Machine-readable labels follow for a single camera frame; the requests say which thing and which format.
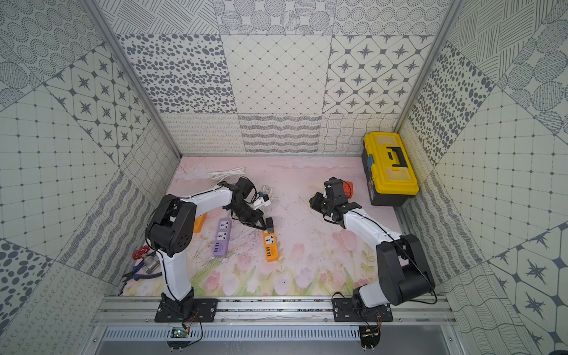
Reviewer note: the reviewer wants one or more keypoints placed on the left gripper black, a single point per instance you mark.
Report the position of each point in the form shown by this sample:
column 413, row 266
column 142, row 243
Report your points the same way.
column 254, row 217

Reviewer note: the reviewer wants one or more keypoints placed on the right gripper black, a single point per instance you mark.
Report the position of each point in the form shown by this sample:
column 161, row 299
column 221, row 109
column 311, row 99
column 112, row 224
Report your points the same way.
column 314, row 205

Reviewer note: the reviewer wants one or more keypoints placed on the red cube adapter plug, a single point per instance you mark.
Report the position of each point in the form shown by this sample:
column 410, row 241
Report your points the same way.
column 348, row 188

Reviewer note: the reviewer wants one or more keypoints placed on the black charger plug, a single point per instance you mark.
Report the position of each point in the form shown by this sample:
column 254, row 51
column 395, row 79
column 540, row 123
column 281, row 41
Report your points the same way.
column 269, row 225

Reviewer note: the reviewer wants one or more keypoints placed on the purple power strip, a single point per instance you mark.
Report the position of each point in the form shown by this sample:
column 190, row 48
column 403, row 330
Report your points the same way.
column 222, row 236

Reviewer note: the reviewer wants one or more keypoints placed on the large orange power strip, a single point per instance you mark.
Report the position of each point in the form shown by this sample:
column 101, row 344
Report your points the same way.
column 199, row 223

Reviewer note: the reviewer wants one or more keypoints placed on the small orange power strip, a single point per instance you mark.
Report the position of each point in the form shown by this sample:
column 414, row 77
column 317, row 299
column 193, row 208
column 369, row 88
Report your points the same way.
column 270, row 247

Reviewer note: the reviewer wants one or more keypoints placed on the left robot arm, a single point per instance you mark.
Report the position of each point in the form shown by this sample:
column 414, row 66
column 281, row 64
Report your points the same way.
column 170, row 230

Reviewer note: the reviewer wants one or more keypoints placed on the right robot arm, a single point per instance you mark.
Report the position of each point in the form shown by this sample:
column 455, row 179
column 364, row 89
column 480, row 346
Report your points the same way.
column 403, row 271

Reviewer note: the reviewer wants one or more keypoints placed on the yellow black toolbox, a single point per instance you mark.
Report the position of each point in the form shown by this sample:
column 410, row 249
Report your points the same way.
column 390, row 177

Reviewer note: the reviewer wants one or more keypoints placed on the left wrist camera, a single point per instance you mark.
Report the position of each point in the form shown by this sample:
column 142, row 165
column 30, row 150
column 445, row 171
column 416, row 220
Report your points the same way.
column 261, row 202

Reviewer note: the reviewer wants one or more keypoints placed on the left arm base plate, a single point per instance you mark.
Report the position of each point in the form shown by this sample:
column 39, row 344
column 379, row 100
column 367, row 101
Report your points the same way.
column 169, row 311

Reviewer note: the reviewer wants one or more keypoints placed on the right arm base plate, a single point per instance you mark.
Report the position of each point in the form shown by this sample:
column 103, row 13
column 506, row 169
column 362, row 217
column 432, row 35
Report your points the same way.
column 361, row 310

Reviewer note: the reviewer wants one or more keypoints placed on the aluminium mounting rail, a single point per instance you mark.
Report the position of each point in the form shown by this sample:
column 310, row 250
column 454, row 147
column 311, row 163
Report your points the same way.
column 315, row 310

